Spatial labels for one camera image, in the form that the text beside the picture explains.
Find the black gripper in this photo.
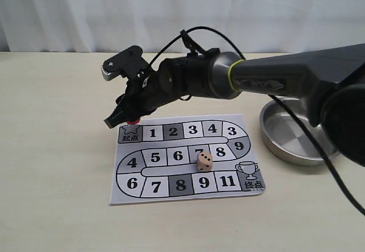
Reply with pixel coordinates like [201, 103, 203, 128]
[104, 59, 188, 128]

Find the red cylinder game piece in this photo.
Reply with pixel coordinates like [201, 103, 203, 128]
[127, 118, 140, 125]

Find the beige wooden die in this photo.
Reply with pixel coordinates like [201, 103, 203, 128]
[197, 151, 213, 172]

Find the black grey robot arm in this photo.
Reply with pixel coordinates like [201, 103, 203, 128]
[101, 43, 364, 165]

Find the paper number game board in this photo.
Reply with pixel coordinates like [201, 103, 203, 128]
[109, 114, 266, 205]

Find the white curtain backdrop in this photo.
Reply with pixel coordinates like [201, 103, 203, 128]
[1, 0, 364, 52]

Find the round stainless steel dish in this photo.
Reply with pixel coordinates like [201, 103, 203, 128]
[259, 97, 340, 166]

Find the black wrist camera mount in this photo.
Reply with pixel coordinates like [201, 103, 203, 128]
[101, 45, 149, 81]

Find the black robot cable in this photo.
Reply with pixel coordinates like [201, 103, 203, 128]
[148, 26, 365, 217]

